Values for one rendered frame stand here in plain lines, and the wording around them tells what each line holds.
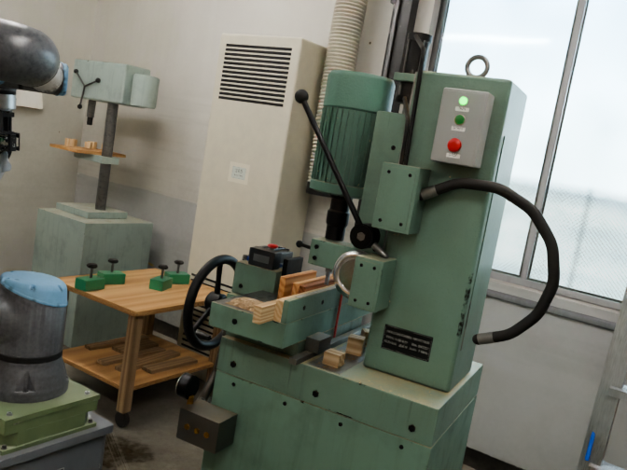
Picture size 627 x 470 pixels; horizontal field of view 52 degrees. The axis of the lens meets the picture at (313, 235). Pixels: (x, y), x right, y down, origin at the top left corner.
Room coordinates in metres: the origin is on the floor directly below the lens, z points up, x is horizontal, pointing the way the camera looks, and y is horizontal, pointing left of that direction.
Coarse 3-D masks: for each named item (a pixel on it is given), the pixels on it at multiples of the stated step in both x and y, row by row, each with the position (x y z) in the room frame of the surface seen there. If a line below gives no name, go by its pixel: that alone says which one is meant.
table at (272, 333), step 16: (224, 304) 1.52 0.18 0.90; (224, 320) 1.51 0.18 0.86; (240, 320) 1.49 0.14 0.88; (272, 320) 1.45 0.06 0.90; (304, 320) 1.52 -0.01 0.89; (320, 320) 1.60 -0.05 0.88; (256, 336) 1.47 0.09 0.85; (272, 336) 1.45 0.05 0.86; (288, 336) 1.46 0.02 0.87; (304, 336) 1.53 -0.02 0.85
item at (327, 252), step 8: (312, 240) 1.70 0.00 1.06; (320, 240) 1.69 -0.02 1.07; (328, 240) 1.71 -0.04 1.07; (312, 248) 1.70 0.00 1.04; (320, 248) 1.69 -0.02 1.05; (328, 248) 1.68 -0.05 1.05; (336, 248) 1.67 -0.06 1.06; (344, 248) 1.66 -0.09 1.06; (352, 248) 1.65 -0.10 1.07; (312, 256) 1.70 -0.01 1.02; (320, 256) 1.68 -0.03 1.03; (328, 256) 1.67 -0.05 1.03; (336, 256) 1.67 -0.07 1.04; (312, 264) 1.70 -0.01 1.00; (320, 264) 1.68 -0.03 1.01; (328, 264) 1.67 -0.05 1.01
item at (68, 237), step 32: (96, 64) 3.70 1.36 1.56; (128, 64) 3.58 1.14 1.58; (96, 96) 3.68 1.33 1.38; (128, 96) 3.60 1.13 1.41; (96, 160) 3.69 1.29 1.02; (64, 224) 3.52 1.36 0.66; (96, 224) 3.48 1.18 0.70; (128, 224) 3.67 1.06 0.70; (64, 256) 3.50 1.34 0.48; (96, 256) 3.51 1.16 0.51; (128, 256) 3.69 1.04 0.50; (96, 320) 3.55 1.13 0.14
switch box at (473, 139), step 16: (448, 96) 1.43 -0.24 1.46; (480, 96) 1.40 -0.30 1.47; (448, 112) 1.43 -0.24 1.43; (464, 112) 1.41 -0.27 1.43; (480, 112) 1.40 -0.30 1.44; (448, 128) 1.43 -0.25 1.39; (480, 128) 1.40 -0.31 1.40; (464, 144) 1.41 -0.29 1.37; (480, 144) 1.40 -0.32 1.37; (448, 160) 1.42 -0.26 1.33; (464, 160) 1.40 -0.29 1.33; (480, 160) 1.43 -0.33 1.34
